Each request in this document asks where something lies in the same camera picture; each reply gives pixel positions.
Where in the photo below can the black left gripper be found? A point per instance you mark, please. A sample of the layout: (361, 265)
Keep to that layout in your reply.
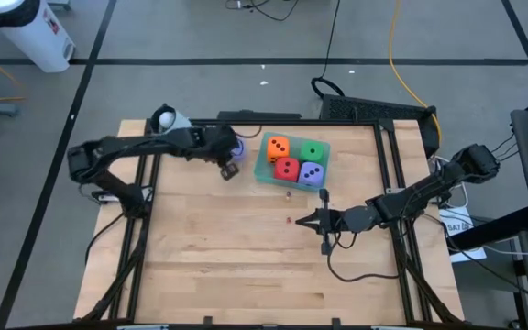
(216, 144)

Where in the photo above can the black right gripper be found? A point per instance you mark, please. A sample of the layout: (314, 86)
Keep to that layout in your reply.
(339, 221)

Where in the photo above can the large purple foam die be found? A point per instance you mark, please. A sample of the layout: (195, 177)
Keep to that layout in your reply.
(239, 150)
(311, 174)

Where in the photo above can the large orange foam die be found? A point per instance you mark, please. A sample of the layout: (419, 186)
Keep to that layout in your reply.
(278, 149)

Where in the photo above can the large red foam die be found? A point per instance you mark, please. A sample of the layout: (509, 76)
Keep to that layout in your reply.
(286, 169)

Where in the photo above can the teal plastic bin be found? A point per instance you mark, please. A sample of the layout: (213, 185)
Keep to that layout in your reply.
(295, 146)

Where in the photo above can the large green foam die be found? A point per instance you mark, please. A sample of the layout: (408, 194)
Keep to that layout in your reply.
(312, 152)

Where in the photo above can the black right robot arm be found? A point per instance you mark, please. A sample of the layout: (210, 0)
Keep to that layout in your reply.
(429, 188)

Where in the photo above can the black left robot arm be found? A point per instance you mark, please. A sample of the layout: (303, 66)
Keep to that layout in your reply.
(122, 144)

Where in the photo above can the white paper sheet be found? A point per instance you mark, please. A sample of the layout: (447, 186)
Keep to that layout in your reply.
(458, 227)

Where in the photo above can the black beam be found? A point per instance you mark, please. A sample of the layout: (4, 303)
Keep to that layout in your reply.
(498, 227)

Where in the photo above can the large white cylinder black band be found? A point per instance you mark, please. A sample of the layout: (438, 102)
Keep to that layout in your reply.
(35, 36)

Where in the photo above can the black aluminium table frame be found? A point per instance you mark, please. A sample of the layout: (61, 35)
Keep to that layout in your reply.
(291, 123)

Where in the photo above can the silver bracket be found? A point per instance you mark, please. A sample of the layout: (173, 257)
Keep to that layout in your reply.
(142, 327)
(397, 327)

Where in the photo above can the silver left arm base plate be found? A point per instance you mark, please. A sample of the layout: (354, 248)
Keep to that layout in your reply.
(106, 198)

